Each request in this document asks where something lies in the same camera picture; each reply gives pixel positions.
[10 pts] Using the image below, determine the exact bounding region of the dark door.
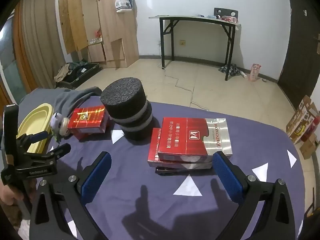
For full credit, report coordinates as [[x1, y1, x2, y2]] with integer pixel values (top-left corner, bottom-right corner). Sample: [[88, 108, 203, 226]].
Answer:
[[277, 0, 320, 103]]

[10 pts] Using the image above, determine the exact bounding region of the person's left hand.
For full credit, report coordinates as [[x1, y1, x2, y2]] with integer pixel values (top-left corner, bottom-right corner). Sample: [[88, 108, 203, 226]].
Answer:
[[0, 179, 38, 207]]

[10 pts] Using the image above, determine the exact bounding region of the beige and brown curtain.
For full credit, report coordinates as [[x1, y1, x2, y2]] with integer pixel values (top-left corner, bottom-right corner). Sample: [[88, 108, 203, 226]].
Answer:
[[12, 0, 67, 90]]

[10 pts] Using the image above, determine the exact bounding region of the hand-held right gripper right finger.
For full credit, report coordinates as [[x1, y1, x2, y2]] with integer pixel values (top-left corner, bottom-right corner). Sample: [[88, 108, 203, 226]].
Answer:
[[212, 151, 296, 240]]

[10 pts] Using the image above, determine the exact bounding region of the small white-capped bottle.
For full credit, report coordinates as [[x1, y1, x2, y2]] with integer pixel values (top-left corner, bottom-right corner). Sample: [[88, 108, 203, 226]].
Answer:
[[50, 112, 69, 137]]

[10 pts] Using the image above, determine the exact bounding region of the black folding table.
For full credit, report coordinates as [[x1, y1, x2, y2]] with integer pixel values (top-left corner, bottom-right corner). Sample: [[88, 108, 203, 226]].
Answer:
[[149, 15, 242, 81]]

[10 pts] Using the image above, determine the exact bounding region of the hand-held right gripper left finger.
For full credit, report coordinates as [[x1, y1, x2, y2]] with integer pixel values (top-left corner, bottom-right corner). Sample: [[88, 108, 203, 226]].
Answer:
[[29, 151, 112, 240]]

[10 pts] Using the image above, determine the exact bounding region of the glass door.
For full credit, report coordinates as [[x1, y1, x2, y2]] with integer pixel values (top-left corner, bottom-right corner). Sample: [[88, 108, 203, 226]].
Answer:
[[0, 17, 28, 98]]

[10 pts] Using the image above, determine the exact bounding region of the gray cloth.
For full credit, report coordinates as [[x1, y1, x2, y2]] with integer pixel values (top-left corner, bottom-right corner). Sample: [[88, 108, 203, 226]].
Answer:
[[19, 86, 103, 120]]

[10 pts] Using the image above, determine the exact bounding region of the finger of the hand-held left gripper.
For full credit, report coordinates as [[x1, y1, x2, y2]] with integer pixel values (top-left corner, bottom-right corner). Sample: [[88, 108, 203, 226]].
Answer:
[[24, 144, 72, 162], [16, 131, 54, 147]]

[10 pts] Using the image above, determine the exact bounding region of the wooden wardrobe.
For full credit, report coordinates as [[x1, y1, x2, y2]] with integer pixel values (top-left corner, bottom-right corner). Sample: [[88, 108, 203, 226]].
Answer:
[[58, 0, 140, 68]]

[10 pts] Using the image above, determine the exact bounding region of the open black suitcase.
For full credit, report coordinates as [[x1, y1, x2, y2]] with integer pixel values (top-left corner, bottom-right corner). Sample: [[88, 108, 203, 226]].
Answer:
[[54, 60, 102, 89]]

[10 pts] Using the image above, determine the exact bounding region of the dark checked cloth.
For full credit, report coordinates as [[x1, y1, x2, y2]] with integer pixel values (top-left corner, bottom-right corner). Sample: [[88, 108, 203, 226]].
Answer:
[[218, 64, 242, 77]]

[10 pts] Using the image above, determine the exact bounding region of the shiny red gold box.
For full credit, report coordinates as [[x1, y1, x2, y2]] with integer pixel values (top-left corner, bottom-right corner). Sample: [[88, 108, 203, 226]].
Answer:
[[67, 107, 108, 140]]

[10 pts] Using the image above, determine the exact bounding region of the black stapler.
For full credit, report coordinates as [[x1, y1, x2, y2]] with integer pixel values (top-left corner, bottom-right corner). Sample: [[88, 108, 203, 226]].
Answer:
[[155, 166, 213, 177]]

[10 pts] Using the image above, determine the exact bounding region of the black foam cylinder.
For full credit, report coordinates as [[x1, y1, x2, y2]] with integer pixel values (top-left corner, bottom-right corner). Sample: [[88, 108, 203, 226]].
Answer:
[[100, 77, 153, 142]]

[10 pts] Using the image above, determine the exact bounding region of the yellow plastic basin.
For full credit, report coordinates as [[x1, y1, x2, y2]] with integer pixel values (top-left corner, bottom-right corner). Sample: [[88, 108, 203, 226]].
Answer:
[[16, 103, 54, 153]]

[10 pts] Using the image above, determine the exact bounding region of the pink packet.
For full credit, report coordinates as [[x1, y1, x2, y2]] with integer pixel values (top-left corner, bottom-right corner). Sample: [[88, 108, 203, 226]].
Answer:
[[250, 64, 262, 82]]

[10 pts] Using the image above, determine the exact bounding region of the red silver carton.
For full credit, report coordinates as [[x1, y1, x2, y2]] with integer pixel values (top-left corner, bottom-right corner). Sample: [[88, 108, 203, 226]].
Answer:
[[157, 117, 232, 162], [147, 127, 213, 169]]

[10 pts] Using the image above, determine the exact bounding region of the cardboard box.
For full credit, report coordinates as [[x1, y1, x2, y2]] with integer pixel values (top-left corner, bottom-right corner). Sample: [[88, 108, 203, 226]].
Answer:
[[286, 95, 319, 144]]

